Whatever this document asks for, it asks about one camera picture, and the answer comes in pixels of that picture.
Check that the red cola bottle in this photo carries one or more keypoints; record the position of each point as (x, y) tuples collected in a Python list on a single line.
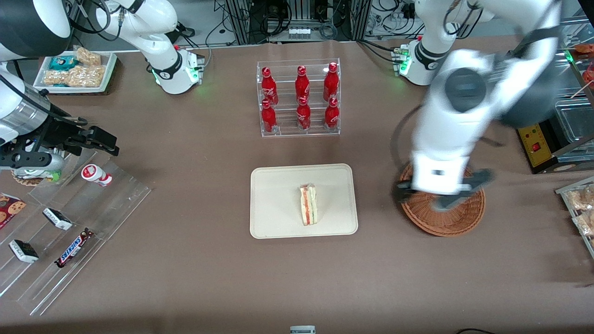
[(268, 119), (303, 117), (331, 116), (302, 86), (268, 88), (331, 83)]

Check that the red white yogurt bottle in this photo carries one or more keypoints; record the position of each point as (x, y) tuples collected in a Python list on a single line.
[(95, 174)]

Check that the triangular sandwich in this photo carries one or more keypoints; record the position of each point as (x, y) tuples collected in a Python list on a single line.
[(308, 206)]

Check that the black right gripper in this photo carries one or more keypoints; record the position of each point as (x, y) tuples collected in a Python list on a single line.
[(59, 130)]

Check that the snickers chocolate bar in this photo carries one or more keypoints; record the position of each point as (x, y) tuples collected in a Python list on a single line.
[(73, 248)]

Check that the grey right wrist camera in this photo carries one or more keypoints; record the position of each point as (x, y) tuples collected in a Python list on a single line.
[(32, 160)]

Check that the large peanut snack bag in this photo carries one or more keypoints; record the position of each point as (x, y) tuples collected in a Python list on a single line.
[(76, 76)]

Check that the white snack tray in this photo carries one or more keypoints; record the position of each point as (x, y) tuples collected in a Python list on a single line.
[(109, 69)]

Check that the small peanut snack bag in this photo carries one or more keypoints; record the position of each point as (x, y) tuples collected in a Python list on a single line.
[(88, 56)]

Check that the bagged bread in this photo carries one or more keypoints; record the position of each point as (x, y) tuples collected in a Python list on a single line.
[(582, 198), (585, 222)]

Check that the red cookie pack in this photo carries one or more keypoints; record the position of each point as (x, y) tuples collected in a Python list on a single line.
[(10, 211)]

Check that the teal snack pack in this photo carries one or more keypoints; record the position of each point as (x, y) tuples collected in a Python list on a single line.
[(62, 62)]

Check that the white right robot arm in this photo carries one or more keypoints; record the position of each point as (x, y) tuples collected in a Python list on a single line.
[(162, 23)]

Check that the cream plastic tray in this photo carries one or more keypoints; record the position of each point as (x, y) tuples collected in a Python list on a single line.
[(278, 202)]

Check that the clear acrylic bottle rack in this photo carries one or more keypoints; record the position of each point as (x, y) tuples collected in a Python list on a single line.
[(285, 127)]

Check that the white power strip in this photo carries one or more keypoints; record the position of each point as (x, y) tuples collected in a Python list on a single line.
[(301, 32)]

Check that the black yellow sealing machine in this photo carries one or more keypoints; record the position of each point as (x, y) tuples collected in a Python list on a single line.
[(533, 148)]

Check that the clear acrylic stepped display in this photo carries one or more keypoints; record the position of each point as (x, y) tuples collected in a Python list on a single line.
[(116, 199)]

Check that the white device with label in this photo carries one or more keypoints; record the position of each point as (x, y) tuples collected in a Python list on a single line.
[(302, 330)]

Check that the grey bread tray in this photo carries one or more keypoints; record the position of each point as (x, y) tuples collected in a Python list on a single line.
[(564, 192)]

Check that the black white snack pack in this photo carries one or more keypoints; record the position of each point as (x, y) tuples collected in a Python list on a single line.
[(23, 251), (57, 219)]

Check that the brown wicker basket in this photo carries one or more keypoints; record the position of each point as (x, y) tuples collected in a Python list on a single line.
[(445, 222)]

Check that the aluminium frame rack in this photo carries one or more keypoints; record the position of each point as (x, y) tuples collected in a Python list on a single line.
[(297, 14)]

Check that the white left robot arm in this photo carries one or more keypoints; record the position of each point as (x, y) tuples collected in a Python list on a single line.
[(445, 125)]

